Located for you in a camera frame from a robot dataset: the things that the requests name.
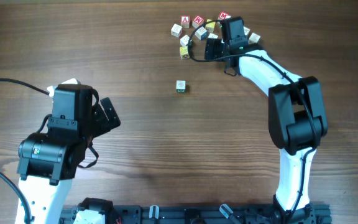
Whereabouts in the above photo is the green number block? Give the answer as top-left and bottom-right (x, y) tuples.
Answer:
(176, 80), (186, 93)

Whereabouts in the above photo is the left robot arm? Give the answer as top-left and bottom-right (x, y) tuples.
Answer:
(15, 84), (121, 223)

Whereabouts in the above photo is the yellow top block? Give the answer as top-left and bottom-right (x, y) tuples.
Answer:
(205, 19), (216, 33)

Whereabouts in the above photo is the yellow block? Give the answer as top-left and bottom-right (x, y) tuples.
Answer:
(180, 46), (190, 59)
(205, 19), (216, 33)

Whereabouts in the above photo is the plain block far left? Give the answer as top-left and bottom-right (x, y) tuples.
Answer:
(171, 24), (183, 38)

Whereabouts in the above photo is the red W block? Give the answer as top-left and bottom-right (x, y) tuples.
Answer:
(192, 15), (204, 28)

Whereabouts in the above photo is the plain block with red side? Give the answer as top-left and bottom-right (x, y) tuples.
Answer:
(208, 33), (218, 39)

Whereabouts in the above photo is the blue picture block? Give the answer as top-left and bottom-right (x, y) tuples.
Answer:
(244, 27), (250, 37)

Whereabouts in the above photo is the red A block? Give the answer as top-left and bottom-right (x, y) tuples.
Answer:
(180, 15), (190, 28)

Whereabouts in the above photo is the blue sided block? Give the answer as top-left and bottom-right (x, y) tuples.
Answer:
(195, 26), (208, 40)

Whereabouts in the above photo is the black mounting rail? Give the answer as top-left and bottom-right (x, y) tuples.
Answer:
(59, 203), (333, 224)

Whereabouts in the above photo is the plain block far right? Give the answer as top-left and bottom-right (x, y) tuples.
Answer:
(249, 33), (260, 44)

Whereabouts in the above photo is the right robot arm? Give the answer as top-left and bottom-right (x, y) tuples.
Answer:
(204, 17), (328, 223)

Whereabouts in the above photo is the green sided block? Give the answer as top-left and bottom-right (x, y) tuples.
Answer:
(180, 35), (191, 47)

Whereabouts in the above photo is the red M block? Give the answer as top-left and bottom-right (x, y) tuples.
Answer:
(218, 11), (231, 20)

